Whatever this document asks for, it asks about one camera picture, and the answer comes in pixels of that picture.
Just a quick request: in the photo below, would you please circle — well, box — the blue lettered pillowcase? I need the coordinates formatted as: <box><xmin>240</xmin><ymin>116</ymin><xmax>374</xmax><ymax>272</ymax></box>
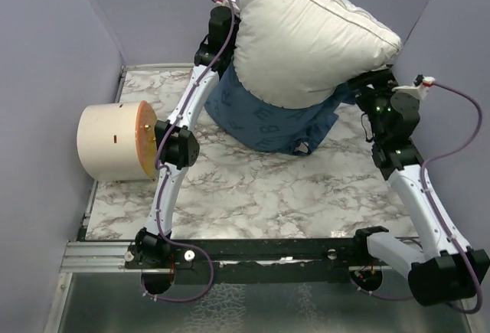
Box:
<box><xmin>204</xmin><ymin>66</ymin><xmax>354</xmax><ymax>156</ymax></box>

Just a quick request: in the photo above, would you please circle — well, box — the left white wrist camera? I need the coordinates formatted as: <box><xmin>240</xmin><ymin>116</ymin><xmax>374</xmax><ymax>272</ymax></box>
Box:
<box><xmin>214</xmin><ymin>0</ymin><xmax>240</xmax><ymax>15</ymax></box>

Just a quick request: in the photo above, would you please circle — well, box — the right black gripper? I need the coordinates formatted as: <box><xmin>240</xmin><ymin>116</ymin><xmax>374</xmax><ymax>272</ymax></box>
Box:
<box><xmin>347</xmin><ymin>67</ymin><xmax>399</xmax><ymax>142</ymax></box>

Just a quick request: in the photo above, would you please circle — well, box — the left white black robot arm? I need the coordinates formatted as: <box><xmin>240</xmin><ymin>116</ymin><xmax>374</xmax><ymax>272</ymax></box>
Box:
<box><xmin>133</xmin><ymin>6</ymin><xmax>240</xmax><ymax>268</ymax></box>

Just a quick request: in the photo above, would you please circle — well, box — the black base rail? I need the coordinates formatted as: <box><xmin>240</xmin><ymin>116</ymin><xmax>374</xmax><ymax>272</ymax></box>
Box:
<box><xmin>124</xmin><ymin>230</ymin><xmax>384</xmax><ymax>285</ymax></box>

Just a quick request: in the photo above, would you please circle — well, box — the white pillow with red logo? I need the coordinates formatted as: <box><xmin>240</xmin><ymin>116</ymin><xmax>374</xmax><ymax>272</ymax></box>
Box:
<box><xmin>234</xmin><ymin>0</ymin><xmax>402</xmax><ymax>109</ymax></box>

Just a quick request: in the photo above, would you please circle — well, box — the cream cylinder with orange lid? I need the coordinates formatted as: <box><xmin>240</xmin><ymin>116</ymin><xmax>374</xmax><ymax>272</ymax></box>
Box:
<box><xmin>77</xmin><ymin>100</ymin><xmax>157</xmax><ymax>181</ymax></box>

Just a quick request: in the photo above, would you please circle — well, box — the aluminium frame rail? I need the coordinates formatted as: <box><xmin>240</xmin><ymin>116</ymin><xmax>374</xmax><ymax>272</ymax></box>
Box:
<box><xmin>60</xmin><ymin>241</ymin><xmax>130</xmax><ymax>273</ymax></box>

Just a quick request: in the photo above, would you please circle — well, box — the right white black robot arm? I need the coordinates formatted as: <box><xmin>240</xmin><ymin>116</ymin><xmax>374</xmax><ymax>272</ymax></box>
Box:
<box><xmin>348</xmin><ymin>67</ymin><xmax>489</xmax><ymax>315</ymax></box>

